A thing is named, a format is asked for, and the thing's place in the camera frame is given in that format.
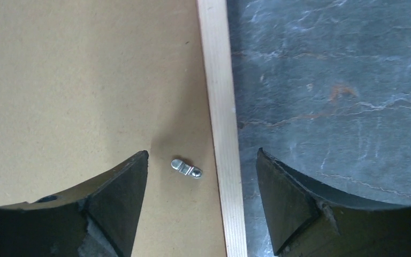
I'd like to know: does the brown cardboard backing board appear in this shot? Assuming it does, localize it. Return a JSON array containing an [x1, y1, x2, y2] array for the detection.
[[0, 1, 226, 256]]

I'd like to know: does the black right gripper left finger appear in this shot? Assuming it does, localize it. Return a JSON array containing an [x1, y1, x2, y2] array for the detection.
[[0, 150, 149, 256]]

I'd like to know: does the pink wooden picture frame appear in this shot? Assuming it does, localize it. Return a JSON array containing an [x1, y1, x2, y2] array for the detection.
[[197, 0, 248, 256]]

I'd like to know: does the silver metal frame clip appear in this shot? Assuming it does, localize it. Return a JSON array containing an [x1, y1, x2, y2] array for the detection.
[[171, 159, 202, 179]]

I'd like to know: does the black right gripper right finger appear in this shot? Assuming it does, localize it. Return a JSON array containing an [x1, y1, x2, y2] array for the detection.
[[256, 149, 411, 256]]

